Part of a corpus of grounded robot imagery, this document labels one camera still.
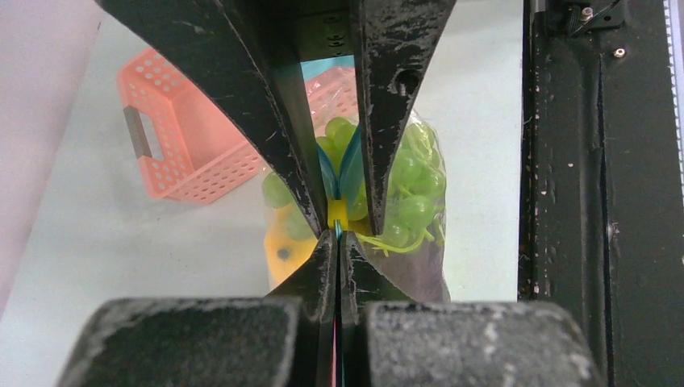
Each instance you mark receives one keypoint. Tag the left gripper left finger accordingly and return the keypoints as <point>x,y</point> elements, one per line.
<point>286,338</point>

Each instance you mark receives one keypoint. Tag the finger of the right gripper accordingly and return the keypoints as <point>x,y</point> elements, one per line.
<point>238,53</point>
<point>393,44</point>

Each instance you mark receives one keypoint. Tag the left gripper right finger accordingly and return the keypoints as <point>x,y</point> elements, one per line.
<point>470,347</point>

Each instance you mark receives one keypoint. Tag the yellow bell pepper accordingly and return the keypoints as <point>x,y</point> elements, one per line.
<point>288,244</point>

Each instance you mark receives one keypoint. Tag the clear zip top bag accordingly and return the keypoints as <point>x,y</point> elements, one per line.
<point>332,95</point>

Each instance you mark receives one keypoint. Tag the green grapes bunch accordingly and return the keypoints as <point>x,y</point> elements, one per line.
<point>415,198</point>

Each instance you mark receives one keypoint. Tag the yellow zipper slider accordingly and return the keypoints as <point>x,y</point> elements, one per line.
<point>337,215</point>

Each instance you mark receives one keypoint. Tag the pink plastic basket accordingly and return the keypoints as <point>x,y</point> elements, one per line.
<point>186,148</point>

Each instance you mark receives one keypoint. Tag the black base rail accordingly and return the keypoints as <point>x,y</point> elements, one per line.
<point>601,194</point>

